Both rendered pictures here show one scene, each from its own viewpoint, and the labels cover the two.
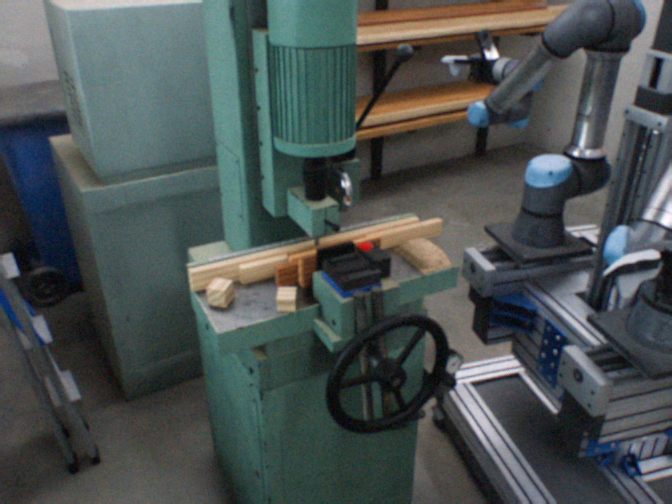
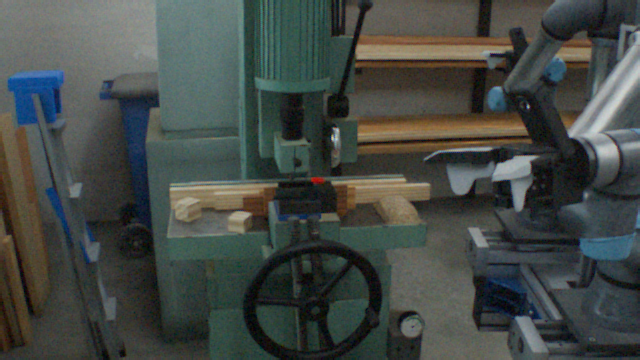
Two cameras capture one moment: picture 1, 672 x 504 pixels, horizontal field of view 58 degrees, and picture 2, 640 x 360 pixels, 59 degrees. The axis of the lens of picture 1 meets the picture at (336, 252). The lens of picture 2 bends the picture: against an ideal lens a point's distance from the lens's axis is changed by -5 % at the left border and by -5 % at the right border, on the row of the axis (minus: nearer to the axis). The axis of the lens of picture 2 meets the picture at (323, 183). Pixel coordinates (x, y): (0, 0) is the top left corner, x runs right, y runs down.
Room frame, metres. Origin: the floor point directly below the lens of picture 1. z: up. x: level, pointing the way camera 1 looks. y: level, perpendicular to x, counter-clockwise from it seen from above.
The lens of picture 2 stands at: (-0.05, -0.43, 1.43)
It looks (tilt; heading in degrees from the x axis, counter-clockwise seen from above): 19 degrees down; 17
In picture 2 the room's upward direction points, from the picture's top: 1 degrees clockwise
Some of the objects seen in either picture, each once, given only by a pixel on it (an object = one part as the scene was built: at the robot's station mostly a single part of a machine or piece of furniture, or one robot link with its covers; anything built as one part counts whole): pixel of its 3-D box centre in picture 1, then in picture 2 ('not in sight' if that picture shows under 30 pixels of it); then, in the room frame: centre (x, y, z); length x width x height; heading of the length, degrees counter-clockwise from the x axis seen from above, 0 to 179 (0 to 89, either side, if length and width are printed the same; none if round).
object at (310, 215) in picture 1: (313, 212); (291, 154); (1.29, 0.05, 1.03); 0.14 x 0.07 x 0.09; 27
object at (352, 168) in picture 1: (339, 180); (339, 138); (1.51, -0.01, 1.02); 0.09 x 0.07 x 0.12; 117
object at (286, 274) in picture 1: (322, 265); (290, 203); (1.22, 0.03, 0.92); 0.23 x 0.02 x 0.05; 117
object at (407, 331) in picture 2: (448, 363); (410, 326); (1.20, -0.28, 0.65); 0.06 x 0.04 x 0.08; 117
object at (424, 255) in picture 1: (423, 249); (397, 205); (1.31, -0.21, 0.92); 0.14 x 0.09 x 0.04; 27
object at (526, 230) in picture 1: (539, 221); (544, 206); (1.57, -0.59, 0.87); 0.15 x 0.15 x 0.10
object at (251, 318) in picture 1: (337, 295); (297, 232); (1.17, 0.00, 0.87); 0.61 x 0.30 x 0.06; 117
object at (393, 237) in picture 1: (347, 248); (325, 196); (1.31, -0.03, 0.92); 0.55 x 0.02 x 0.04; 117
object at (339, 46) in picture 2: not in sight; (337, 63); (1.53, 0.01, 1.23); 0.09 x 0.08 x 0.15; 27
